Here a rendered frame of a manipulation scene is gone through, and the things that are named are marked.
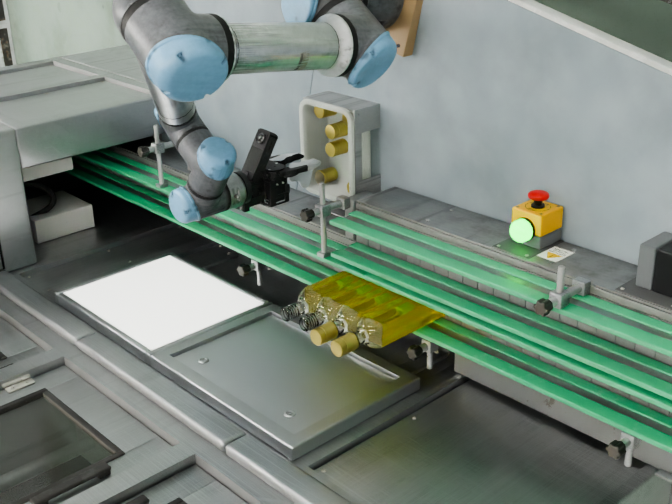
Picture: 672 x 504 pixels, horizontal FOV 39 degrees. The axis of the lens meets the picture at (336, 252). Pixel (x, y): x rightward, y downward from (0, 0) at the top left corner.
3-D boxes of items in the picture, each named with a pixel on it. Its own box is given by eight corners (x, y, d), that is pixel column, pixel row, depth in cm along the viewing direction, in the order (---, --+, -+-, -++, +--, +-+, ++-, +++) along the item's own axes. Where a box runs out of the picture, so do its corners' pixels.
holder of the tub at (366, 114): (331, 200, 230) (307, 209, 225) (328, 90, 219) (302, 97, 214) (381, 219, 218) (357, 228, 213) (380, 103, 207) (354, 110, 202)
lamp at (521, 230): (515, 236, 180) (505, 240, 178) (516, 214, 178) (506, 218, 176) (534, 242, 176) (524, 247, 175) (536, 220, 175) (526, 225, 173)
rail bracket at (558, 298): (575, 287, 166) (529, 312, 158) (578, 249, 163) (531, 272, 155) (594, 294, 163) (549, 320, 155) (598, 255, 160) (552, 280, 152)
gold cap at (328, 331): (326, 334, 184) (309, 342, 182) (326, 318, 183) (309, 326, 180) (338, 341, 182) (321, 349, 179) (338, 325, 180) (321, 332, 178)
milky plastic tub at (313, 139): (329, 180, 227) (301, 189, 222) (326, 90, 218) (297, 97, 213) (380, 198, 216) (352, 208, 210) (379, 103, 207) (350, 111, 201)
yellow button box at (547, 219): (533, 229, 185) (509, 240, 181) (535, 194, 182) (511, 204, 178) (562, 239, 181) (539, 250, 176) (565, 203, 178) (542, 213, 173)
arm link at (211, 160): (184, 126, 182) (171, 163, 190) (213, 167, 178) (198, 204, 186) (218, 119, 187) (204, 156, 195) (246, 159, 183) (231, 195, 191)
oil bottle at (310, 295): (367, 282, 208) (294, 314, 195) (367, 259, 206) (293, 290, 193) (385, 290, 204) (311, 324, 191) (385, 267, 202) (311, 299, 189)
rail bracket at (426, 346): (447, 350, 196) (403, 374, 187) (448, 321, 193) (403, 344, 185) (462, 357, 193) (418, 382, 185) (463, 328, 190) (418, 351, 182)
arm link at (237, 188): (209, 172, 198) (232, 182, 192) (226, 167, 200) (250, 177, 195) (211, 205, 201) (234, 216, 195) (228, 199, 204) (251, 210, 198)
